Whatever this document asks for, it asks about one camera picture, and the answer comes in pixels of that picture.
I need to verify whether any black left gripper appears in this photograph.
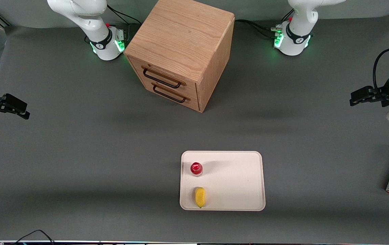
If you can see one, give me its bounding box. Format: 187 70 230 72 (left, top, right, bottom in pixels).
350 70 389 108

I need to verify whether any beige plastic tray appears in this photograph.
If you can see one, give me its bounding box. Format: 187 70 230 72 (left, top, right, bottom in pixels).
180 151 266 211

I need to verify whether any wooden two-drawer cabinet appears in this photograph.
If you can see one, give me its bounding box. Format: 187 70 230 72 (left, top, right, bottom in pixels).
124 0 235 113

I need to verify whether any red capped small bottle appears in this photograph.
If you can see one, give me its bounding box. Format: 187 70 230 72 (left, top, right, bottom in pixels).
190 162 204 176

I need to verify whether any black table edge cable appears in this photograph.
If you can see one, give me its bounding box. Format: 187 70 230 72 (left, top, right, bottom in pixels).
10 230 55 245

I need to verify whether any black left base cable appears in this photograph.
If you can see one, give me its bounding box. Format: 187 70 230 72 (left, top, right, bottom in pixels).
234 9 295 38

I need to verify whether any black base cable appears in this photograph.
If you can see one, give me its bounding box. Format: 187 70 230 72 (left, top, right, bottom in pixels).
107 4 142 34
234 9 295 38

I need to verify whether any black right base cable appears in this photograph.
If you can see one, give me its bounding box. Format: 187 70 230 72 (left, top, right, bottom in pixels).
107 4 142 34

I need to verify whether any black wire drawer handle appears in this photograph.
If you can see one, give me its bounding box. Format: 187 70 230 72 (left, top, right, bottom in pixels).
142 66 182 89
152 83 187 104

